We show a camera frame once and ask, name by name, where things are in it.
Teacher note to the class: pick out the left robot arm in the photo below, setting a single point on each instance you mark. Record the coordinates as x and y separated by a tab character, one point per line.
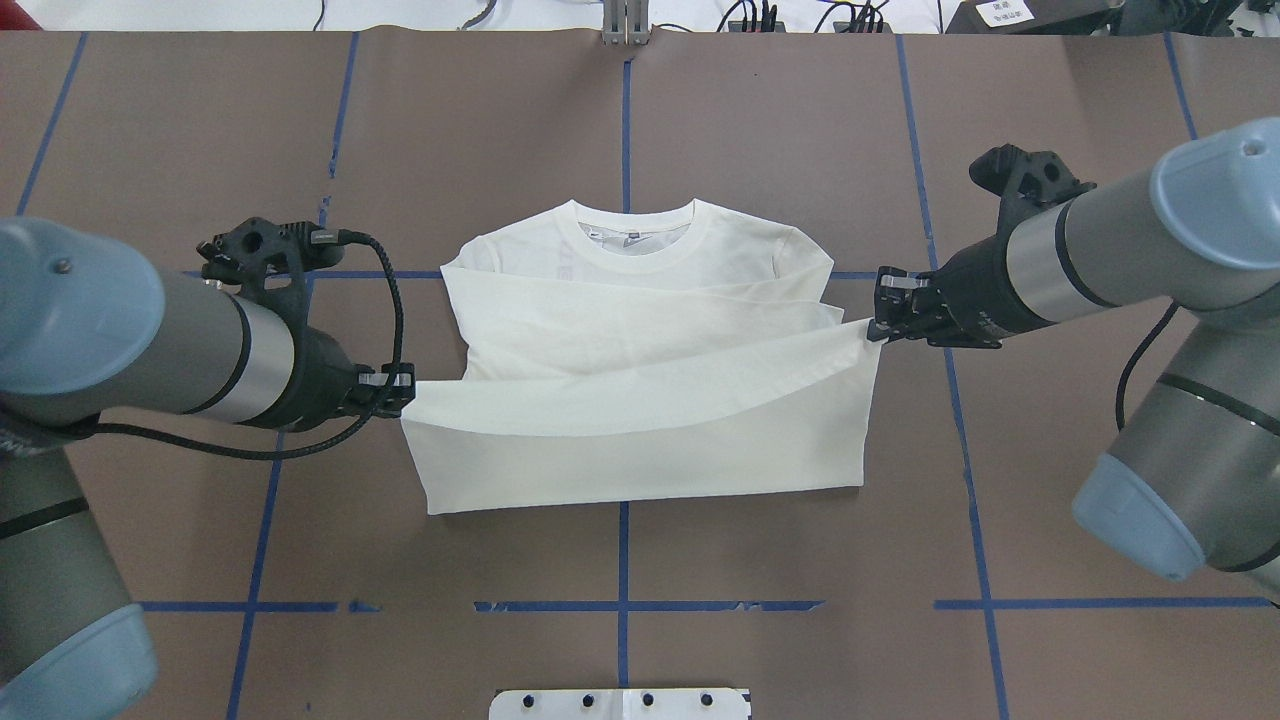
98	341

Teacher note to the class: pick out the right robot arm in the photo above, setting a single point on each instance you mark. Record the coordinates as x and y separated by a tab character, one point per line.
1190	481

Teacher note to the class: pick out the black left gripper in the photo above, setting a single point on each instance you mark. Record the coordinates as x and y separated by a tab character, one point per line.
318	381

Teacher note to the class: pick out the white camera post with base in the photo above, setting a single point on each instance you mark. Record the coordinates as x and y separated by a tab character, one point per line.
623	703

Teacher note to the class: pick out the aluminium frame post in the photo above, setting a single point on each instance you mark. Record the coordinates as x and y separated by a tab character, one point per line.
626	22

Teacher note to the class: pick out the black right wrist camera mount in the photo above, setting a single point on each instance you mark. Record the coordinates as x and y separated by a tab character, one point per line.
1038	179

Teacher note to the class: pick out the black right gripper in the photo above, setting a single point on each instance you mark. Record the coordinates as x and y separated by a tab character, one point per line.
972	293

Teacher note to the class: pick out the white long-sleeve cat shirt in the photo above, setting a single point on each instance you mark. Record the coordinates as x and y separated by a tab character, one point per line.
626	357

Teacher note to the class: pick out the black power adapter box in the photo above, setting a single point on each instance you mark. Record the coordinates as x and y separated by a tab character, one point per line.
1031	18

